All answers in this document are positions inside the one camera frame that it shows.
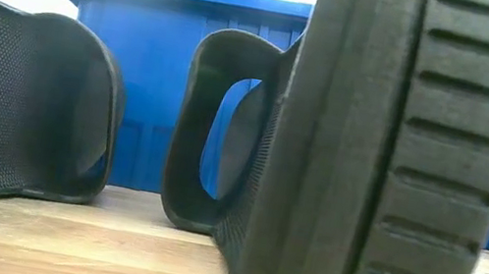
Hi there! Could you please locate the blue plastic bin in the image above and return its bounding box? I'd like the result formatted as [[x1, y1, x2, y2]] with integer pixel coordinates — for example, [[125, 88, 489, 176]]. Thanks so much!
[[29, 0, 489, 251]]

